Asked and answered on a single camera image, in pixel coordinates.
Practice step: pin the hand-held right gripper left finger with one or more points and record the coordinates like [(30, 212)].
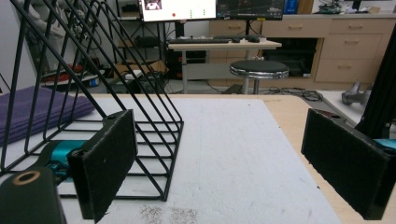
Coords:
[(104, 161)]

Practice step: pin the grey hand-held tool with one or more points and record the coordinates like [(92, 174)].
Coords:
[(355, 95)]

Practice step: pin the black metal stand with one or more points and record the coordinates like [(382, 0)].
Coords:
[(381, 102)]

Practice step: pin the brown cardboard box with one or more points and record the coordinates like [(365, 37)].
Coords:
[(155, 66)]

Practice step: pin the light wooden drawer cabinet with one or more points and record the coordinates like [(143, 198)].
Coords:
[(351, 53)]

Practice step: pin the monitor with white screen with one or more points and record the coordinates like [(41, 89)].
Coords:
[(183, 9)]

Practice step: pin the black round stool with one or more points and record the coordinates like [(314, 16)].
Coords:
[(259, 68)]

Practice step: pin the black keyboard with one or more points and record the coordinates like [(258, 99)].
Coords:
[(199, 40)]

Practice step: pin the monitor with dark screen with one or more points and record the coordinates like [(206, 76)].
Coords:
[(249, 9)]

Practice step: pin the black computer mouse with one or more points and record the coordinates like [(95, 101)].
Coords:
[(254, 39)]

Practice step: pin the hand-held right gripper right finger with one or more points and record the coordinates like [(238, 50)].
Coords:
[(345, 158)]

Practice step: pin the white table mat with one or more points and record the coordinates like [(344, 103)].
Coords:
[(227, 155)]

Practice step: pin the light wooden desk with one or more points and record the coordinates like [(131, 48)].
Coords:
[(224, 45)]

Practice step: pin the purple folded towel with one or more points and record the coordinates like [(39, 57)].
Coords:
[(21, 112)]

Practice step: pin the blue box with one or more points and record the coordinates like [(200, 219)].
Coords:
[(290, 6)]

